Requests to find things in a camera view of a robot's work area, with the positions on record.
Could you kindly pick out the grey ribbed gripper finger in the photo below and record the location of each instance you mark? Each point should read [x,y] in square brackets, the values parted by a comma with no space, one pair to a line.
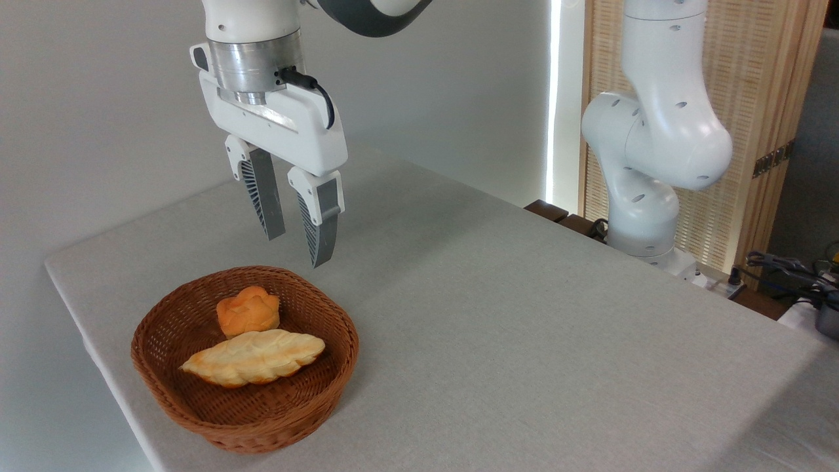
[265,196]
[322,223]

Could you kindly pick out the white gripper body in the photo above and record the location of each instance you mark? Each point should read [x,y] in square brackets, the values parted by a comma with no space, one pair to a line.
[288,128]

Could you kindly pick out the round orange bread roll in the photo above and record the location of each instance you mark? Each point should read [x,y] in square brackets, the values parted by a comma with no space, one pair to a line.
[248,313]

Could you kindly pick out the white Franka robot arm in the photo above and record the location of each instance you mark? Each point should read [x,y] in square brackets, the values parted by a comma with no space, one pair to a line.
[659,131]

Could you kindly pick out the long braided bread loaf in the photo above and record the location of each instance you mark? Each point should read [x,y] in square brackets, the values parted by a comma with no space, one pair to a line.
[252,358]

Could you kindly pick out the brown wicker basket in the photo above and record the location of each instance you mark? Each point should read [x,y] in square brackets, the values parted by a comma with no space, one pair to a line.
[262,419]

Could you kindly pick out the dark wooden board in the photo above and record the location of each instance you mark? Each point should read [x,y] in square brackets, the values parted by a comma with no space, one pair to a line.
[547,210]

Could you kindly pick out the wooden slatted folding screen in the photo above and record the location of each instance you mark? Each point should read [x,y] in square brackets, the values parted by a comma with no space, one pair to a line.
[754,78]

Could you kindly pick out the dark metal screen hinge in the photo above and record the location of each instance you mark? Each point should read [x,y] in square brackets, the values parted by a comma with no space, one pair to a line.
[773,159]

